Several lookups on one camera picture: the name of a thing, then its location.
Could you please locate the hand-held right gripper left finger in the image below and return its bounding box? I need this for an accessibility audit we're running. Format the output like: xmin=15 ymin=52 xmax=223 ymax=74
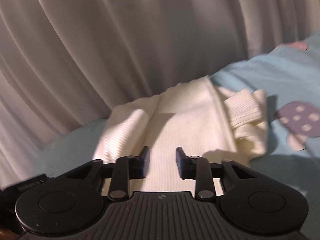
xmin=65 ymin=146 xmax=151 ymax=202

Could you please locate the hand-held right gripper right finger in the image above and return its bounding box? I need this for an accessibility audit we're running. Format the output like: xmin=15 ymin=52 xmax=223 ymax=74
xmin=176 ymin=147 xmax=253 ymax=202

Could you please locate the white ribbed knit sweater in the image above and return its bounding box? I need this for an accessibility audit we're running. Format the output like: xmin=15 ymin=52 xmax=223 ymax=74
xmin=96 ymin=76 xmax=269 ymax=198

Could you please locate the white pleated curtain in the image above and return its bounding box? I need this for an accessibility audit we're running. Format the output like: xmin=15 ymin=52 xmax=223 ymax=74
xmin=0 ymin=0 xmax=320 ymax=189

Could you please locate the blue mushroom print bed sheet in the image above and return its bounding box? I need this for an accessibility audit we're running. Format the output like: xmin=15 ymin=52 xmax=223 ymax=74
xmin=32 ymin=31 xmax=320 ymax=232

